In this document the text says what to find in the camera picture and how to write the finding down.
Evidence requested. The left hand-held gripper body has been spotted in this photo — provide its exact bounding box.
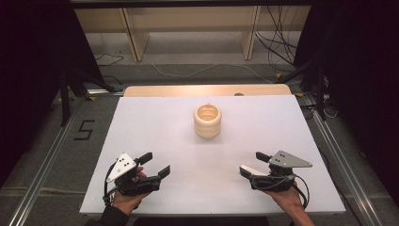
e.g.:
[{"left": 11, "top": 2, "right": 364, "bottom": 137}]
[{"left": 105, "top": 152, "right": 163, "bottom": 198}]

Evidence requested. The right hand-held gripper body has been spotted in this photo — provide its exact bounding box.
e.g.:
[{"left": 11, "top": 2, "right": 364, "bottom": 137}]
[{"left": 248, "top": 150, "right": 313, "bottom": 192}]

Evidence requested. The person's left hand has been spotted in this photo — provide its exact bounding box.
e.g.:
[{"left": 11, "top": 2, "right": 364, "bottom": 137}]
[{"left": 112, "top": 166, "right": 150, "bottom": 217}]

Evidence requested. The person's right hand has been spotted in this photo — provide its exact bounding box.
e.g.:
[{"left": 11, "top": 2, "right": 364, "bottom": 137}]
[{"left": 263, "top": 187, "right": 305, "bottom": 215}]

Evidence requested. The white table board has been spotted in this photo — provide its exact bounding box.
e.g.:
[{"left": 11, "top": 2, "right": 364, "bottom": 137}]
[{"left": 79, "top": 94, "right": 346, "bottom": 218}]

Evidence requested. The cream ribbed cup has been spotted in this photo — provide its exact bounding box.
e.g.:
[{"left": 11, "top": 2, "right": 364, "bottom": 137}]
[{"left": 193, "top": 103, "right": 223, "bottom": 139}]

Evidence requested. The short aluminium bar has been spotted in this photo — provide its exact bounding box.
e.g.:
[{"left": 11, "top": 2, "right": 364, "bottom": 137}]
[{"left": 86, "top": 89, "right": 125, "bottom": 97}]

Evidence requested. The black metal stand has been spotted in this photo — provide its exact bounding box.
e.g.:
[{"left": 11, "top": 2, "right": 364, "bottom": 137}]
[
  {"left": 278, "top": 51, "right": 327, "bottom": 121},
  {"left": 58, "top": 60, "right": 118, "bottom": 127}
]

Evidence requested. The dark curtain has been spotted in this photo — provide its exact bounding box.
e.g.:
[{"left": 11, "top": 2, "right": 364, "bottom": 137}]
[
  {"left": 294, "top": 0, "right": 399, "bottom": 200},
  {"left": 0, "top": 0, "right": 106, "bottom": 189}
]

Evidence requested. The light wooden shelf unit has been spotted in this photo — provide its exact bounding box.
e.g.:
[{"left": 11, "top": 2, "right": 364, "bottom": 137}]
[{"left": 74, "top": 5, "right": 312, "bottom": 62}]

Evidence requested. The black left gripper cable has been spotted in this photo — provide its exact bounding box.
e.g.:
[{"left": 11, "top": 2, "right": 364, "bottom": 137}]
[{"left": 103, "top": 161, "right": 120, "bottom": 207}]

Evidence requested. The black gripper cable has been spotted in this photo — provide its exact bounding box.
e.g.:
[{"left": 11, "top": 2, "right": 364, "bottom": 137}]
[
  {"left": 293, "top": 173, "right": 311, "bottom": 210},
  {"left": 103, "top": 161, "right": 120, "bottom": 207}
]

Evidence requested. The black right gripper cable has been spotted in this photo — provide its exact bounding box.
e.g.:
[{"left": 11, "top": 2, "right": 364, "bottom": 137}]
[{"left": 293, "top": 173, "right": 311, "bottom": 210}]

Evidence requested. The aluminium floor rail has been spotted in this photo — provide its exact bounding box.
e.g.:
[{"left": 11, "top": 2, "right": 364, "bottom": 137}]
[
  {"left": 300, "top": 93, "right": 384, "bottom": 226},
  {"left": 7, "top": 93, "right": 88, "bottom": 226}
]

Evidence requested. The white floor cable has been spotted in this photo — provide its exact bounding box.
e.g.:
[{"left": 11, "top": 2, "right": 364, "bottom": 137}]
[{"left": 150, "top": 62, "right": 275, "bottom": 85}]

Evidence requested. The thin black floor cable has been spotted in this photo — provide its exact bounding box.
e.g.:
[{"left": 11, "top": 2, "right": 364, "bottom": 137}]
[{"left": 94, "top": 53, "right": 125, "bottom": 67}]

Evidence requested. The bundle of black cables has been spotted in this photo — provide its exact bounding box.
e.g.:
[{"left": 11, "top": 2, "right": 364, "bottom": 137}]
[{"left": 254, "top": 5, "right": 299, "bottom": 68}]

